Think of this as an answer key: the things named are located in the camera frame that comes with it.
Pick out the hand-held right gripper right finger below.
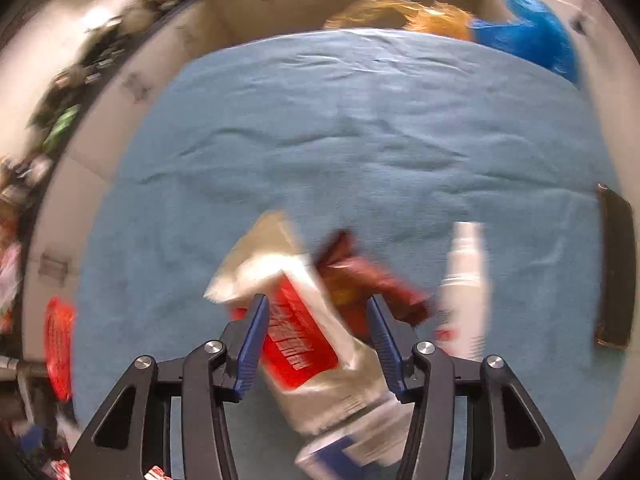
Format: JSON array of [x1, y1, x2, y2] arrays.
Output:
[[366, 296, 576, 480]]

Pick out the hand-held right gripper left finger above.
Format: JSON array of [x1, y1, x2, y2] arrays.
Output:
[[70, 292, 271, 480]]

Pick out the red white snack packet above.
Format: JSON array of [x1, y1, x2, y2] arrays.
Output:
[[204, 210, 401, 436]]

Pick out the white medicine box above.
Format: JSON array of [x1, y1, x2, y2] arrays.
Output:
[[294, 400, 416, 480]]

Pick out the red plastic basket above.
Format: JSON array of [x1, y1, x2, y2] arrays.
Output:
[[44, 296, 77, 402]]

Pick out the brown snack wrapper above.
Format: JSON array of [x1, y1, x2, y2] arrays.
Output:
[[315, 229, 433, 341]]

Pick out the white spray bottle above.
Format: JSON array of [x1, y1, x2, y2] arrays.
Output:
[[434, 221, 493, 361]]

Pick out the blue table cloth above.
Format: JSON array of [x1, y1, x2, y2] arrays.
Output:
[[70, 27, 626, 480]]

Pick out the black smartphone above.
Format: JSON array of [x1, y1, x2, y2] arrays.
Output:
[[594, 183, 636, 352]]

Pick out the yellow plastic bag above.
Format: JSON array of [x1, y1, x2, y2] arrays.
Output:
[[322, 0, 476, 41]]

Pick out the blue plastic bag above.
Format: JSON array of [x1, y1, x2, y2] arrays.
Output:
[[470, 0, 581, 86]]

